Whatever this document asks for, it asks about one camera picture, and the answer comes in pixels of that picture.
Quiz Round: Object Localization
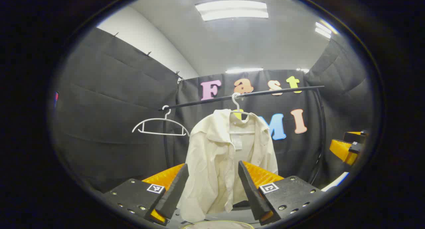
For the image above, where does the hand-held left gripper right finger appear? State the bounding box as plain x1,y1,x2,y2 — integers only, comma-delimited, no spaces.
238,160,323,226

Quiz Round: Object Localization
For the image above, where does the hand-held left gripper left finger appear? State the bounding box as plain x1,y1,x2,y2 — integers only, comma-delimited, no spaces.
101,163,190,227

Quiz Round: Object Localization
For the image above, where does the cream white shirt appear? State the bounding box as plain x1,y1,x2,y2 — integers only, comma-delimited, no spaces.
178,109,279,223

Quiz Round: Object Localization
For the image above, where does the white laundry hamper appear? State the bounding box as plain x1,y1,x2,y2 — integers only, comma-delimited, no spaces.
182,220,255,229

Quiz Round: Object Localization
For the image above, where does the white plastic hanger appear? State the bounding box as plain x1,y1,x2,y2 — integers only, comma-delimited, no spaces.
228,92,258,135
132,105,190,137

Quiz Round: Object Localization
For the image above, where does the black metal clothes rack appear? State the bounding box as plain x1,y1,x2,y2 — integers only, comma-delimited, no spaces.
158,85,327,185

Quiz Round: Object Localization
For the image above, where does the black backdrop cloth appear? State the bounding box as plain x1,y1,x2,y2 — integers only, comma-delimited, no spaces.
51,27,377,193

